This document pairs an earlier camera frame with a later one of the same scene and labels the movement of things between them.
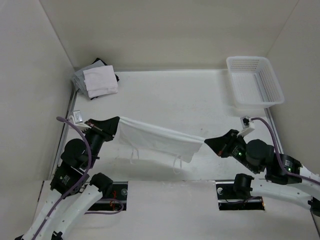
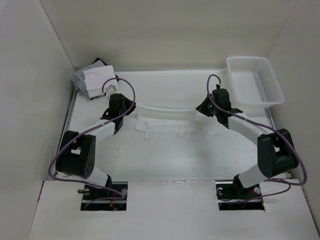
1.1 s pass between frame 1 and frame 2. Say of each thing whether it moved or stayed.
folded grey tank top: stayed
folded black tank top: stayed
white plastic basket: stayed
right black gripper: moved
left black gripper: moved
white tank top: moved
